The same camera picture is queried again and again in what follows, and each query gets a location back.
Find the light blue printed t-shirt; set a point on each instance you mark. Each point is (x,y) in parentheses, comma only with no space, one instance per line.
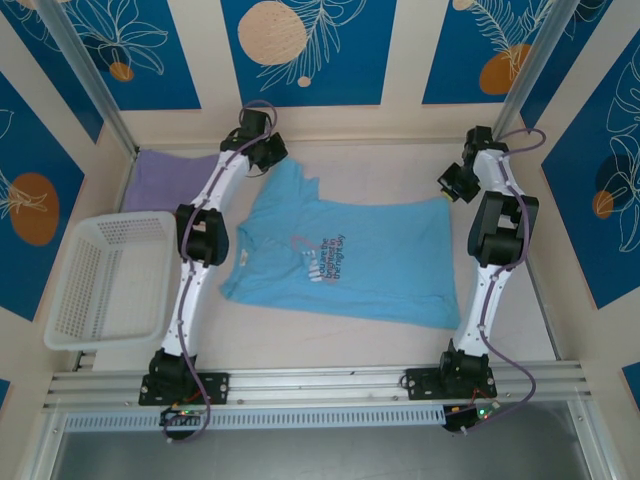
(380,250)

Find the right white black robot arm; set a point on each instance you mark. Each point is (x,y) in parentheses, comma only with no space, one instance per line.
(500,240)

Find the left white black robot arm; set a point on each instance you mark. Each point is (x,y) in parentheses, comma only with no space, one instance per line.
(194,305)

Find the purple folded t-shirt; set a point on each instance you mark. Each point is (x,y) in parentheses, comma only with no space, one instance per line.
(150,185)

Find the white perforated plastic basket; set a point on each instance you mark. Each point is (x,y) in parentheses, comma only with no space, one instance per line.
(100,280)

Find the grey metal panel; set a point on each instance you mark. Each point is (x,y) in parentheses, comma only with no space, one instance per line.
(320,455)

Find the aluminium frame post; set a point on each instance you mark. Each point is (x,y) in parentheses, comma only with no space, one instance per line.
(85,65)
(530,65)

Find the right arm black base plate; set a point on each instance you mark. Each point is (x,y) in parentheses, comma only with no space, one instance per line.
(420,382)

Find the aluminium mounting rail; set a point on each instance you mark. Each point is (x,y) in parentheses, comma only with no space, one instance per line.
(320,380)

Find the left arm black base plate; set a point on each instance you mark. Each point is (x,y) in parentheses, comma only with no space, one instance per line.
(217,387)

